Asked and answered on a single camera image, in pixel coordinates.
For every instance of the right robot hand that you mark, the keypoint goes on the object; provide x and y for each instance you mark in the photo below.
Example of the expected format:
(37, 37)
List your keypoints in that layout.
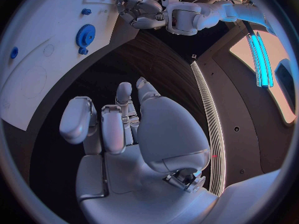
(168, 134)

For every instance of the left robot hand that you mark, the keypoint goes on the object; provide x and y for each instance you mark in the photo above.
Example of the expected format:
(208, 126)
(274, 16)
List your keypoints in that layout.
(144, 13)

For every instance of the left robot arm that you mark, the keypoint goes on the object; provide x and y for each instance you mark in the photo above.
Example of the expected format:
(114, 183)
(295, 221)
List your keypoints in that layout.
(186, 15)

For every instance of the white task board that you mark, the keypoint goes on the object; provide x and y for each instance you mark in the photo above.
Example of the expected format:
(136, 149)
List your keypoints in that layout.
(51, 18)

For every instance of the blue ribbed peg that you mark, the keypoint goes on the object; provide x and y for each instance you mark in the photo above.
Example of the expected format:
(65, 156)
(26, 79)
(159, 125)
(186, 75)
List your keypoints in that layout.
(86, 11)

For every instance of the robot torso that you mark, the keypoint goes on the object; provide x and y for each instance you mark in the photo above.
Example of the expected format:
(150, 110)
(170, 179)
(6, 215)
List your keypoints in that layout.
(238, 115)

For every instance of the small blue gear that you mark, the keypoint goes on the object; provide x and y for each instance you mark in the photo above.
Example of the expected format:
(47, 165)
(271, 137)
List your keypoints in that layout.
(81, 51)

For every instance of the glowing light bar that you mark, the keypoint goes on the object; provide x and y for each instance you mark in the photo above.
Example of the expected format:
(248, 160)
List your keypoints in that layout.
(265, 69)

